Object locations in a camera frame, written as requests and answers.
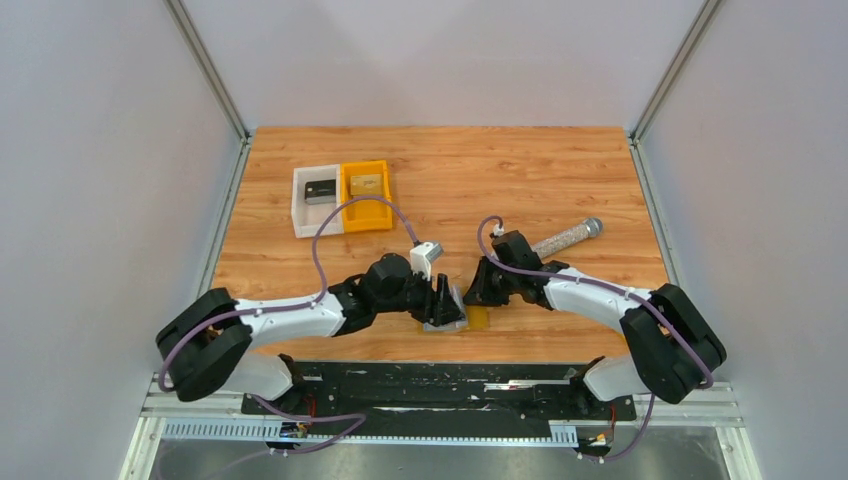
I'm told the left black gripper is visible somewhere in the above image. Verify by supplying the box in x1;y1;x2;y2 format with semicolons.
375;266;466;327

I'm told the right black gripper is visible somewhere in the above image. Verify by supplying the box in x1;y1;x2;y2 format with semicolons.
463;256;519;308

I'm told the yellow leather card holder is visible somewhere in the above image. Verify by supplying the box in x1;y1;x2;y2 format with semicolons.
418;306;490;334

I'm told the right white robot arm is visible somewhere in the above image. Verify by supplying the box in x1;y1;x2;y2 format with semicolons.
463;230;727;418

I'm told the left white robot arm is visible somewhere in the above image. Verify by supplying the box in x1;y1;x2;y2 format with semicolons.
155;254;466;413

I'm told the gold VIP card in bin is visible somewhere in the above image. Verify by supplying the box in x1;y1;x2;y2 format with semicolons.
349;174;384;197

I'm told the black card in bin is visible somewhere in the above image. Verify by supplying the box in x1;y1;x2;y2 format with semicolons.
303;179;337;205

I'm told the yellow plastic bin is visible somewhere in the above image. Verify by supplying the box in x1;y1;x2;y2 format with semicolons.
340;160;393;233

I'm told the glitter silver microphone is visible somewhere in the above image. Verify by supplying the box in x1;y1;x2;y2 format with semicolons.
531;217;603;259

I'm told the white plastic bin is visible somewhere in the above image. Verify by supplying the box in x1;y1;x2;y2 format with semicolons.
290;164;341;238

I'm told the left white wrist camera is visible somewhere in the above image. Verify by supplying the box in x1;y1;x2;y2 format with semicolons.
409;241;444;279

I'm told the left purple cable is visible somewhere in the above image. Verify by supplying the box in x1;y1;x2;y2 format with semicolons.
157;194;423;454

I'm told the purple cable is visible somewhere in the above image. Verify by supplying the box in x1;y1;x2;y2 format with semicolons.
476;215;715;463
157;194;423;454

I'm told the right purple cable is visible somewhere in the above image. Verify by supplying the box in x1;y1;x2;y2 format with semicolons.
476;215;715;463

